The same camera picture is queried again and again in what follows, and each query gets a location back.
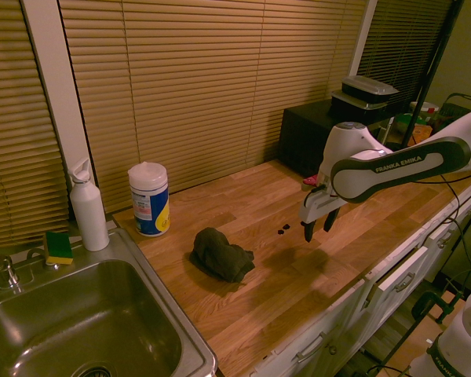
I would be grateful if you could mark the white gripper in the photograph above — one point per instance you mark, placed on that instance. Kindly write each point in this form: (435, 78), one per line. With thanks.
(318, 204)

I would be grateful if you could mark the dark cloth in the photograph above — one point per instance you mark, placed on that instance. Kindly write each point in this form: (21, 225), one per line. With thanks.
(220, 255)

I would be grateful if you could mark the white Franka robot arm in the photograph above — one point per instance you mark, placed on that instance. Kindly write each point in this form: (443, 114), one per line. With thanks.
(396, 165)

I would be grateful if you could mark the red clip on wrist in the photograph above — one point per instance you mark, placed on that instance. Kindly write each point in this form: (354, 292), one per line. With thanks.
(310, 180)

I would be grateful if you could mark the black and steel microwave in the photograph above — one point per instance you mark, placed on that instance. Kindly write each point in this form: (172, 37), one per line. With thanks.
(306, 137)

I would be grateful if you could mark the open white drawer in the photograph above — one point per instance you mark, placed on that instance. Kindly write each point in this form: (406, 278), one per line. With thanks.
(402, 267)

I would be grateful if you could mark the white cabinet drawer front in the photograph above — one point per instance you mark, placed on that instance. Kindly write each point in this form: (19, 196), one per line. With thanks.
(441, 247)
(314, 330)

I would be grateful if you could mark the round metal cabinet knob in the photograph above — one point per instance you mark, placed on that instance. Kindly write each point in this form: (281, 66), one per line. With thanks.
(331, 348)

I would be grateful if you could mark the dark plastic food container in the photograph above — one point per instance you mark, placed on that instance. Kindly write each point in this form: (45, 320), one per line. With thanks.
(371, 87)
(357, 108)

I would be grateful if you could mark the orange box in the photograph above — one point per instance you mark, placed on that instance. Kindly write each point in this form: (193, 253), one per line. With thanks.
(422, 133)

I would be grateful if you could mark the black clamp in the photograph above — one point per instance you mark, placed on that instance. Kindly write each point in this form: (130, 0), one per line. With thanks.
(435, 304)

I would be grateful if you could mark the white plastic tub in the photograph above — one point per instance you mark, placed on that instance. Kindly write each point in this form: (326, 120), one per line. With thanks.
(426, 108)

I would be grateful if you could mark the white wipes canister blue label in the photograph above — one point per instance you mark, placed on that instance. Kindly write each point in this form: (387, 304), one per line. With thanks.
(149, 200)

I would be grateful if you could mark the tan venetian window blind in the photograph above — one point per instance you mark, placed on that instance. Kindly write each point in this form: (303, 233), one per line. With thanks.
(15, 149)
(204, 90)
(400, 51)

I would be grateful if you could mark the stainless steel sink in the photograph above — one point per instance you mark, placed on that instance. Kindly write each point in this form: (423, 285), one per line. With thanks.
(82, 314)

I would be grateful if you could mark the green and yellow sponge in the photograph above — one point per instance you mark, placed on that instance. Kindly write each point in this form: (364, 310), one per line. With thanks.
(58, 247)

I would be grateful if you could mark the black camera stand pole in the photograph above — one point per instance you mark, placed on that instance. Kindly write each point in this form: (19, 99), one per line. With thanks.
(431, 66)

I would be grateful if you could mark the white window frame post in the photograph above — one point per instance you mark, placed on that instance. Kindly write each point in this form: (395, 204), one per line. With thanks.
(55, 78)
(363, 35)

